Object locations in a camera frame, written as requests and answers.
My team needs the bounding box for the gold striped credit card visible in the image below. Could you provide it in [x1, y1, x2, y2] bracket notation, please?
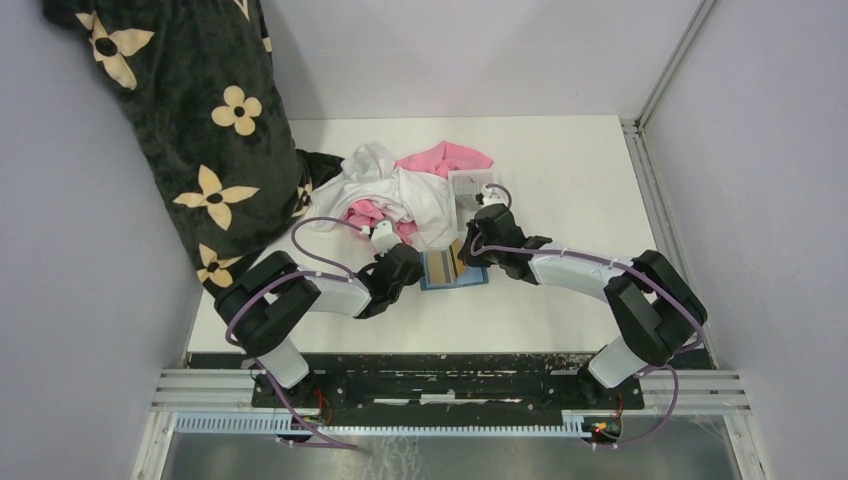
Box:
[423, 249, 467, 287]

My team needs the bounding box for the blue leather card holder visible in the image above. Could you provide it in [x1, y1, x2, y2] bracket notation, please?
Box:
[420, 250, 489, 291]

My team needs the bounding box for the stack of credit cards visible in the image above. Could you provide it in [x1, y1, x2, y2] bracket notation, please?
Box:
[451, 175, 481, 211]

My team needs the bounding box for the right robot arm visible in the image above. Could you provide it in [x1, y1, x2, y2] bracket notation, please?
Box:
[460, 203, 708, 408]

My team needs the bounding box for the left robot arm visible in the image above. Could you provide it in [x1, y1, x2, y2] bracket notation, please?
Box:
[214, 243, 424, 407]

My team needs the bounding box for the clear plastic tray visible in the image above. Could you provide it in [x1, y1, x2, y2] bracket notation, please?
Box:
[448, 168, 501, 236]

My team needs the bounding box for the white cloth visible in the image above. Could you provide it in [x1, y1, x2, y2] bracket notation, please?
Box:
[309, 142, 457, 249]

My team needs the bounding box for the pink cloth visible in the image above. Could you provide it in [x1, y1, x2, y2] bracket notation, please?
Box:
[396, 141, 493, 181]

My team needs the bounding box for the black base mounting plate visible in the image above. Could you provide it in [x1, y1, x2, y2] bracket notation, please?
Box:
[284, 353, 645, 427]

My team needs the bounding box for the black floral blanket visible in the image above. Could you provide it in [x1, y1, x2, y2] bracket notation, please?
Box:
[42, 1, 342, 293]

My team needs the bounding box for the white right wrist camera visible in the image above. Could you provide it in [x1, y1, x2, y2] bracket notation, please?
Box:
[475, 187, 507, 207]

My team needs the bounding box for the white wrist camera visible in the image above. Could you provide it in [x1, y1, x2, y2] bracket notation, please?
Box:
[369, 218, 402, 255]
[475, 187, 507, 207]

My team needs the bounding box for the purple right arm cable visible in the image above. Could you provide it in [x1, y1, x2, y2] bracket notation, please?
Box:
[468, 182, 705, 448]

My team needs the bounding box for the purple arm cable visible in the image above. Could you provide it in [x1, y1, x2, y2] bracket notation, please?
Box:
[225, 215, 376, 453]
[468, 182, 705, 448]

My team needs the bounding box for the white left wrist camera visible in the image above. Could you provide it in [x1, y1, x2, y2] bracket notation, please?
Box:
[369, 218, 402, 255]

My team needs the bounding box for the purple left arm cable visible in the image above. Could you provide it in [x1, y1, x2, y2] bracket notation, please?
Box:
[225, 215, 376, 453]

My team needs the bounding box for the aluminium frame rail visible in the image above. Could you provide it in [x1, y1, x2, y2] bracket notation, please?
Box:
[131, 369, 767, 479]

